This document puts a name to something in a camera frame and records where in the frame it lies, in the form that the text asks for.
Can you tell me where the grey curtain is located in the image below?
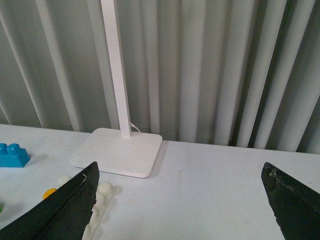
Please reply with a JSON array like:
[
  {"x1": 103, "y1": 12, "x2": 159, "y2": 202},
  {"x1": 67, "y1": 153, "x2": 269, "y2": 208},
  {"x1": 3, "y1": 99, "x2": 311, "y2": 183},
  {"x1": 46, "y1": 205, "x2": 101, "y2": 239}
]
[{"x1": 0, "y1": 0, "x2": 320, "y2": 154}]

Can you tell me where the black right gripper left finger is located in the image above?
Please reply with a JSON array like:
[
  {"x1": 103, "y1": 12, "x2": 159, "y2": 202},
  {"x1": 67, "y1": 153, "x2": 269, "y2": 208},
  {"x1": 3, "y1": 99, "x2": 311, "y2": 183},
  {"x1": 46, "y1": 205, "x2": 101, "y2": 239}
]
[{"x1": 0, "y1": 161, "x2": 100, "y2": 240}]

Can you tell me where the white studded base plate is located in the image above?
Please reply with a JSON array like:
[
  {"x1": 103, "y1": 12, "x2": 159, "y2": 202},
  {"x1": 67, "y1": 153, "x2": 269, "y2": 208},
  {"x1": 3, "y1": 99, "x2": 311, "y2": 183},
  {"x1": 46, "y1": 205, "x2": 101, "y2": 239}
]
[{"x1": 56, "y1": 174, "x2": 118, "y2": 240}]

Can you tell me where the white desk lamp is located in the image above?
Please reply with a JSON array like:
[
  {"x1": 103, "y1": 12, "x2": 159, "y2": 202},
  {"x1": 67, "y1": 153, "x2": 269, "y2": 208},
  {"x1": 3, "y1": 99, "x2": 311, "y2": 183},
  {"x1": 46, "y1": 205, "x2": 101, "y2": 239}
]
[{"x1": 70, "y1": 0, "x2": 163, "y2": 178}]

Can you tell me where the yellow two-stud block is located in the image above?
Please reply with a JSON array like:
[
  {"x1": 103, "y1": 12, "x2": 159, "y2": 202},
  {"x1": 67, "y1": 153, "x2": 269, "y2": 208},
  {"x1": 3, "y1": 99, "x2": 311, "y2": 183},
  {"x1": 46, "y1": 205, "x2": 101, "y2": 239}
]
[{"x1": 42, "y1": 188, "x2": 57, "y2": 200}]

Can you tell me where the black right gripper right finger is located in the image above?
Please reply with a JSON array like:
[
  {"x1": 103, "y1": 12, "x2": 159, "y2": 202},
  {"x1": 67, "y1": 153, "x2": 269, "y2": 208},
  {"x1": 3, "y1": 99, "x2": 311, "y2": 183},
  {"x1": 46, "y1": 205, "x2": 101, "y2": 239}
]
[{"x1": 261, "y1": 162, "x2": 320, "y2": 240}]

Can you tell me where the blue three-stud block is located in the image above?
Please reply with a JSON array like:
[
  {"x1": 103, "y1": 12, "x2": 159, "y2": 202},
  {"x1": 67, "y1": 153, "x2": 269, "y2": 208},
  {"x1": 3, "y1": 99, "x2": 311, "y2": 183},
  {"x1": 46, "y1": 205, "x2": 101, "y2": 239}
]
[{"x1": 0, "y1": 143, "x2": 31, "y2": 168}]

